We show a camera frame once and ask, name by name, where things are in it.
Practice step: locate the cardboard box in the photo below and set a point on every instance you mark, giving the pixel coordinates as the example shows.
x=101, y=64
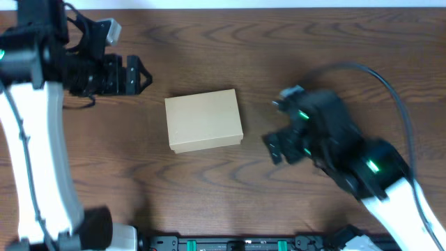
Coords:
x=203, y=121

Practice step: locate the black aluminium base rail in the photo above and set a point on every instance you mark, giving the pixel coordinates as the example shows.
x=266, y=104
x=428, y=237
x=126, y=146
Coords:
x=278, y=243

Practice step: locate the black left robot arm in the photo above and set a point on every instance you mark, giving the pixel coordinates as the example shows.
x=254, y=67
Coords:
x=44, y=56

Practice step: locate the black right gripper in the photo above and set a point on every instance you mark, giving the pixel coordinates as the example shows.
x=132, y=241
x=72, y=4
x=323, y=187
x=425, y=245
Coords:
x=288, y=151

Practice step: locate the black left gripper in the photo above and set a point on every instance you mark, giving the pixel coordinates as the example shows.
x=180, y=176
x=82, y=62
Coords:
x=118, y=70

